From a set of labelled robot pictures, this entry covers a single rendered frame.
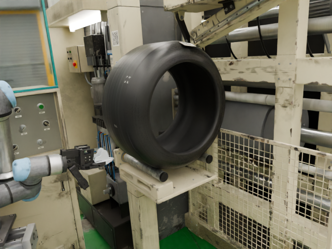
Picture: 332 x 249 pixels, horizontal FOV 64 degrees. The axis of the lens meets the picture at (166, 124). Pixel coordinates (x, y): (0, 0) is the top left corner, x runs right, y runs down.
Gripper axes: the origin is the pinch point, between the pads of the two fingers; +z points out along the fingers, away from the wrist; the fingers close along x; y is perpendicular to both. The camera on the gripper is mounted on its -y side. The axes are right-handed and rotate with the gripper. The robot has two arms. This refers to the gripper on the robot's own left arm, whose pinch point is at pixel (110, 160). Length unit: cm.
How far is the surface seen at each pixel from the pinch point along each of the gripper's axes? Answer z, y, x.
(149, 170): 18.0, -7.1, -2.3
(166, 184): 21.5, -11.3, -10.7
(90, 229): 31, -97, 105
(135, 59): 9.3, 41.5, -2.9
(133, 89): 4.8, 30.1, -9.2
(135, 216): 31, -50, 31
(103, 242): 33, -97, 83
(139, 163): 18.3, -6.5, 7.3
